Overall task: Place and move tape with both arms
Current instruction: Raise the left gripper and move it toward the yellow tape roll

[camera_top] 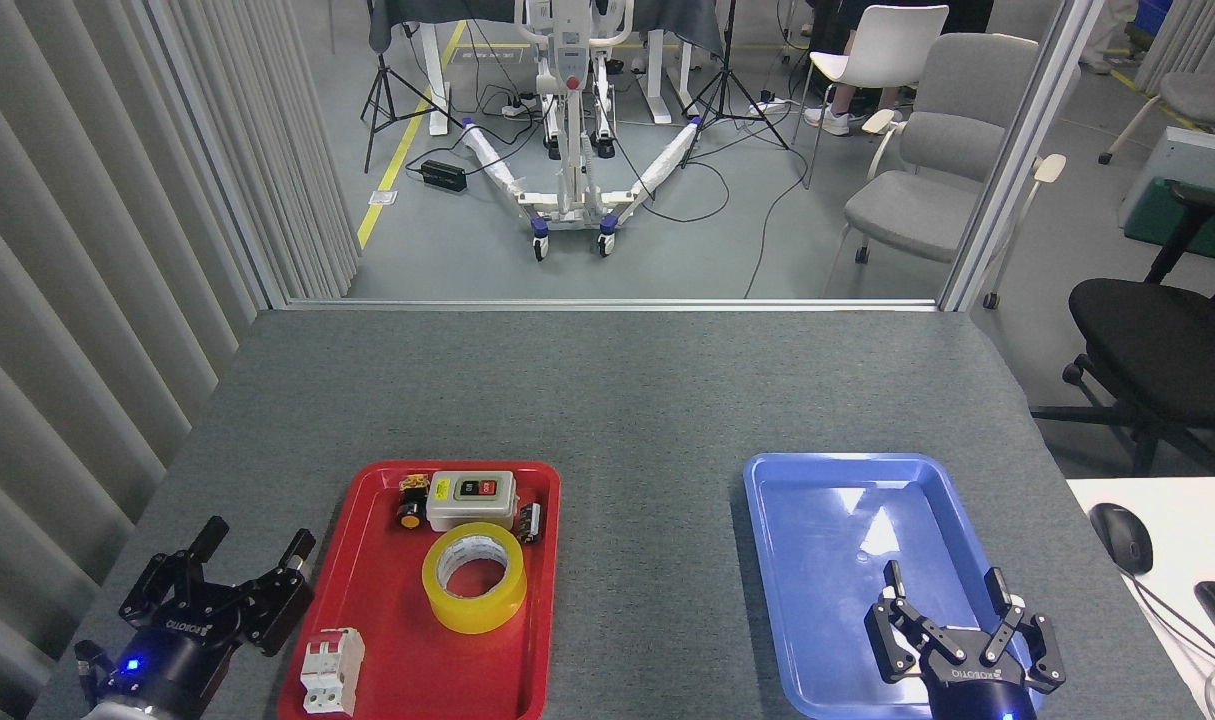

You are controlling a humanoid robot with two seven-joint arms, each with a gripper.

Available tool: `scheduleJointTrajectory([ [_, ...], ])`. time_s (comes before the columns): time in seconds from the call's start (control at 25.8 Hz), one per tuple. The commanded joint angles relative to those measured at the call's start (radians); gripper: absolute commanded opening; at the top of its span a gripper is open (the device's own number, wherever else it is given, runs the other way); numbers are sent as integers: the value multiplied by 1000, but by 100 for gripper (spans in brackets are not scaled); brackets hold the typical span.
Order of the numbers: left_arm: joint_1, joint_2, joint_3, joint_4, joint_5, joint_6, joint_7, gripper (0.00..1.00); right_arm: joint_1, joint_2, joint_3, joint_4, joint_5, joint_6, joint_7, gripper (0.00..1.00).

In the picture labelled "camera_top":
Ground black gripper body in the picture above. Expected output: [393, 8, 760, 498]
[102, 592, 244, 719]
[922, 660, 1031, 720]

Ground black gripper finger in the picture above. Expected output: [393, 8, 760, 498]
[864, 560, 953, 686]
[119, 516, 230, 626]
[982, 567, 1066, 696]
[237, 528, 318, 658]

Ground yellow tape roll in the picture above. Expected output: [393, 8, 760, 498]
[422, 522, 529, 635]

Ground blue plastic tray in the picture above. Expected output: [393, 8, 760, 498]
[743, 452, 1043, 720]

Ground white and red circuit breaker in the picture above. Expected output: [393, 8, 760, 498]
[300, 627, 366, 716]

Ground red plastic tray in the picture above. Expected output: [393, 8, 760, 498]
[277, 460, 562, 720]

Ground black computer mouse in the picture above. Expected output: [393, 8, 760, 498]
[1089, 502, 1155, 577]

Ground black and yellow push button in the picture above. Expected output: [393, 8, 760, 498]
[397, 474, 431, 530]

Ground white desk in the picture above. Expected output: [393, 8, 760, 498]
[1065, 476, 1215, 720]

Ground black office chair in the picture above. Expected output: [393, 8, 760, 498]
[1029, 180, 1215, 477]

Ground grey chair with beige armrests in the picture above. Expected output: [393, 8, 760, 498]
[822, 32, 1068, 309]

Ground green box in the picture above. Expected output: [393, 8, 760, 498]
[1124, 176, 1215, 259]

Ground black power adapter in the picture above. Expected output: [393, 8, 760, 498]
[420, 158, 468, 195]

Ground pale grey box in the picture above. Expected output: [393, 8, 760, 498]
[1117, 126, 1215, 231]

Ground black tripod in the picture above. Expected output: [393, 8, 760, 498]
[360, 0, 465, 175]
[679, 0, 791, 171]

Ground white stand on wheels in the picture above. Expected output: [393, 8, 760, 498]
[460, 0, 703, 263]

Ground grey chair with pale legs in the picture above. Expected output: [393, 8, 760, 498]
[1098, 28, 1215, 166]

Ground white plastic chair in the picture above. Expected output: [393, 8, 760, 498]
[793, 4, 950, 189]

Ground standing person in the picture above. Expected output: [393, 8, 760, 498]
[1079, 0, 1140, 76]

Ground desk with dark cloth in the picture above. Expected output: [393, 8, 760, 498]
[367, 0, 728, 126]

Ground black mouse cable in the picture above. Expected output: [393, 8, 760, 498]
[1127, 570, 1215, 681]

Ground grey push button switch box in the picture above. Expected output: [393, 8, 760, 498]
[426, 470, 519, 533]

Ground silver frame rail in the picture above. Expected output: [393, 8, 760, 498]
[285, 298, 940, 313]

